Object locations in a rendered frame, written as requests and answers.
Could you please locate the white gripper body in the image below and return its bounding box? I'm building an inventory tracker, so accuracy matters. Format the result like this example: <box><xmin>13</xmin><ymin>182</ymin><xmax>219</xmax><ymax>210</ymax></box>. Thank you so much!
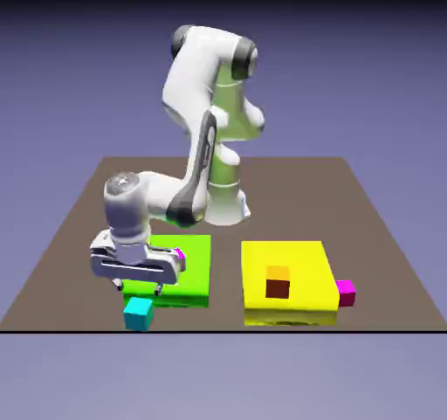
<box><xmin>89</xmin><ymin>244</ymin><xmax>187</xmax><ymax>287</ymax></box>

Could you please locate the small cyan cube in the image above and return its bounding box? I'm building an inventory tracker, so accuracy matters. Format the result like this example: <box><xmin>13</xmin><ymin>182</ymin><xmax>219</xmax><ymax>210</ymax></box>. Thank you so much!
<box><xmin>122</xmin><ymin>296</ymin><xmax>155</xmax><ymax>333</ymax></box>

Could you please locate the small orange cube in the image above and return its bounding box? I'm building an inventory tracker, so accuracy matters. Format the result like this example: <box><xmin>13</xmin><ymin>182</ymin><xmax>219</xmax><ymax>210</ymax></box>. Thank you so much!
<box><xmin>265</xmin><ymin>265</ymin><xmax>292</xmax><ymax>300</ymax></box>

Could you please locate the large green box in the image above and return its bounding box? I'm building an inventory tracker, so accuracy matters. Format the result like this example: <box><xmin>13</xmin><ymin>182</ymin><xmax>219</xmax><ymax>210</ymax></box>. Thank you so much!
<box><xmin>121</xmin><ymin>233</ymin><xmax>212</xmax><ymax>309</ymax></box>

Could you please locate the large yellow box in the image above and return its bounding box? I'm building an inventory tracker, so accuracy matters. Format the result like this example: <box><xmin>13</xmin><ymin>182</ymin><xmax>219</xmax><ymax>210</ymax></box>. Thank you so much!
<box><xmin>240</xmin><ymin>240</ymin><xmax>340</xmax><ymax>327</ymax></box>

